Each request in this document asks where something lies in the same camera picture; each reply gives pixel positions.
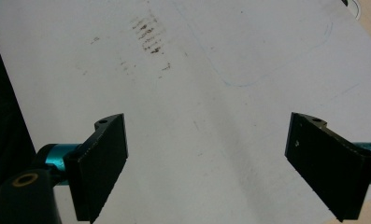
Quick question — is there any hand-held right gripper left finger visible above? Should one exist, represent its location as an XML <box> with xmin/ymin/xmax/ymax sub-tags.
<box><xmin>63</xmin><ymin>113</ymin><xmax>129</xmax><ymax>224</ymax></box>

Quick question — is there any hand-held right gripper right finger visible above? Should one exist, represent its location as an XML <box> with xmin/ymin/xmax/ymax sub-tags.
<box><xmin>283</xmin><ymin>111</ymin><xmax>371</xmax><ymax>223</ymax></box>

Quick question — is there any white table mat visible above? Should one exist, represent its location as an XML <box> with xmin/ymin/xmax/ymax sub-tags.
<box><xmin>0</xmin><ymin>0</ymin><xmax>371</xmax><ymax>224</ymax></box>

